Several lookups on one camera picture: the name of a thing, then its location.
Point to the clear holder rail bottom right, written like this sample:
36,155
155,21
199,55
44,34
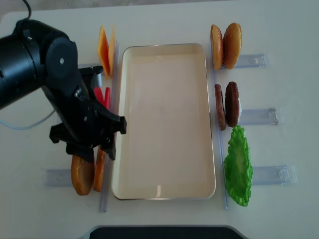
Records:
275,175

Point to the golden bun half inner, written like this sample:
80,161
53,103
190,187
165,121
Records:
217,46

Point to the orange cheese slice outer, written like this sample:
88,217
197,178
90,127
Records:
102,51

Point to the sliced bread round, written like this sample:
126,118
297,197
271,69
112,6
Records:
99,170
82,175

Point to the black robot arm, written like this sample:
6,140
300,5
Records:
38,56

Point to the clear long rail left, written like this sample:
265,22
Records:
114,109

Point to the green lettuce leaf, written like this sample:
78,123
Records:
238,167

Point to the orange cheese slice inner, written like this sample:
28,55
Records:
112,49

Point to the clear holder rail bottom left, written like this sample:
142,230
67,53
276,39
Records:
58,178

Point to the red tomato slice outer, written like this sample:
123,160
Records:
98,94

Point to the golden bun half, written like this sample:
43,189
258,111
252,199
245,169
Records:
232,43
217,46

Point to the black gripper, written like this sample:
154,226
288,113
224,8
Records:
86,124

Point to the clear holder rail middle right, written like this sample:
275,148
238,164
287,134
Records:
269,116

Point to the clear holder rail top right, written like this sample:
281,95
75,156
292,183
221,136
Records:
252,61

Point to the clear long rail right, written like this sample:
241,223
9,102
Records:
220,150

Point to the black base at bottom edge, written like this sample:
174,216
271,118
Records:
162,232

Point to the orange cheese slice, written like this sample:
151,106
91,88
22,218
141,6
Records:
112,49
102,51

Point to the brown meat patty inner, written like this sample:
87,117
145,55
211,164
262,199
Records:
220,107

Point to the golden bun half outer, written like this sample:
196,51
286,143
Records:
232,43

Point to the clear long rail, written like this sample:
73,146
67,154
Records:
114,109
220,150

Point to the red tomato slice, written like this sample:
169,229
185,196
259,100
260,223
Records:
107,98
98,94

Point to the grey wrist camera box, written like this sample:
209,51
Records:
92,75

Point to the red tomato slice inner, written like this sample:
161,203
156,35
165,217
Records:
107,98

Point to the cream rectangular tray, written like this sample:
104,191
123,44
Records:
167,151

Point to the dark meat patty outer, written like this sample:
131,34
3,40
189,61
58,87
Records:
232,105

